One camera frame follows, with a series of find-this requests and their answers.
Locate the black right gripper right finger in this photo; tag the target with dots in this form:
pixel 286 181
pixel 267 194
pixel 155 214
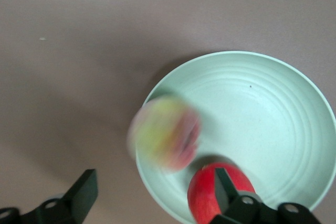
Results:
pixel 244 211

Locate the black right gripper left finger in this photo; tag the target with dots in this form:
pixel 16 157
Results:
pixel 78 197

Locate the red apple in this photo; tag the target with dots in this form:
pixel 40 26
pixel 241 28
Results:
pixel 202 192

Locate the yellow pink peach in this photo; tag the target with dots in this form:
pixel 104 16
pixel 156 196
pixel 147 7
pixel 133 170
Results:
pixel 162 134

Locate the pale green round plate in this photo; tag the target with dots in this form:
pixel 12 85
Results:
pixel 257 129

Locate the brown table cloth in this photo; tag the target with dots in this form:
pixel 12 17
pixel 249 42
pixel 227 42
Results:
pixel 78 51

